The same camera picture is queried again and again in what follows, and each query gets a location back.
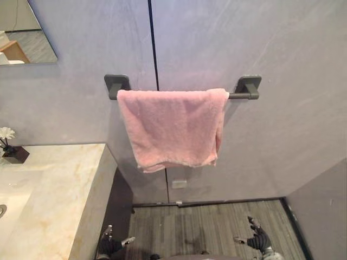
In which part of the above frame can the black square diffuser bottle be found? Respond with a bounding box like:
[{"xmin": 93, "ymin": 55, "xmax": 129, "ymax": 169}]
[{"xmin": 4, "ymin": 145, "xmax": 30, "ymax": 165}]

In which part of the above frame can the pink terry towel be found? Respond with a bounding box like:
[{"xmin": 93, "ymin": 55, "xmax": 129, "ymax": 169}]
[{"xmin": 116, "ymin": 88, "xmax": 230, "ymax": 174}]

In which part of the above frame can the white artificial flower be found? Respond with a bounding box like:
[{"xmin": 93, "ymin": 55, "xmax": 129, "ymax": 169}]
[{"xmin": 0, "ymin": 127, "xmax": 16, "ymax": 152}]

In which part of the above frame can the marble washtable counter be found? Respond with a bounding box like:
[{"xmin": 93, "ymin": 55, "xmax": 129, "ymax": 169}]
[{"xmin": 0, "ymin": 143, "xmax": 118, "ymax": 260}]

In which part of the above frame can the dark grey towel bar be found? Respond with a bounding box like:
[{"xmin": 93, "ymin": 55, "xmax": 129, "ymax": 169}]
[{"xmin": 104, "ymin": 74, "xmax": 262, "ymax": 101}]

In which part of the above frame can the frameless wall mirror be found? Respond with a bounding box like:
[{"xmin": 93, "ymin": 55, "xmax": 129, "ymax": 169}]
[{"xmin": 0, "ymin": 0, "xmax": 59, "ymax": 66}]

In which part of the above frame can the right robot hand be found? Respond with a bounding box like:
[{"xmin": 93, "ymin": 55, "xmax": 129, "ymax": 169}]
[{"xmin": 233, "ymin": 216, "xmax": 272, "ymax": 256}]

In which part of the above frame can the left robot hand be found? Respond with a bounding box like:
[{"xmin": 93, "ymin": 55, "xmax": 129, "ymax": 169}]
[{"xmin": 98, "ymin": 224, "xmax": 136, "ymax": 260}]

